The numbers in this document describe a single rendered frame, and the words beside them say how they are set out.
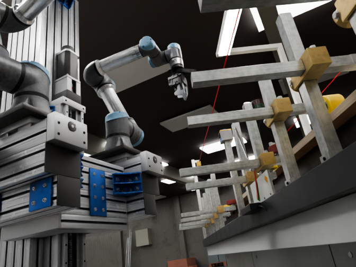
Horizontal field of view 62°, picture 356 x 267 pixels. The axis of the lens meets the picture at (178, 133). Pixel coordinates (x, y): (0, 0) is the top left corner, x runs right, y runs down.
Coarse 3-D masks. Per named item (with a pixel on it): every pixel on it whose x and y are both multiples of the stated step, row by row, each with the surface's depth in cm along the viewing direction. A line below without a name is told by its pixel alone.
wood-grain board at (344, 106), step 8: (352, 96) 83; (344, 104) 87; (352, 104) 84; (336, 112) 91; (344, 112) 89; (352, 112) 90; (336, 120) 94; (344, 120) 95; (336, 128) 101; (312, 136) 108; (304, 144) 114; (312, 144) 114; (296, 152) 122; (304, 152) 123; (296, 160) 133; (280, 168) 144
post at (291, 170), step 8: (264, 88) 105; (272, 88) 105; (264, 96) 106; (272, 96) 104; (264, 104) 106; (272, 128) 102; (280, 128) 99; (280, 136) 98; (280, 144) 97; (288, 144) 97; (280, 152) 98; (288, 152) 96; (288, 160) 95; (288, 168) 94; (296, 168) 94; (288, 176) 94; (296, 176) 93
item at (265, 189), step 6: (264, 174) 114; (258, 180) 122; (264, 180) 114; (252, 186) 131; (258, 186) 123; (264, 186) 115; (270, 186) 109; (252, 192) 132; (264, 192) 116; (270, 192) 110
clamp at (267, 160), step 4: (268, 152) 115; (272, 152) 115; (260, 156) 116; (264, 156) 114; (268, 156) 114; (272, 156) 114; (260, 160) 116; (264, 160) 113; (268, 160) 113; (272, 160) 113; (264, 164) 113; (268, 164) 113; (272, 164) 113; (256, 168) 122; (260, 168) 118; (264, 168) 118; (268, 168) 119; (256, 172) 123
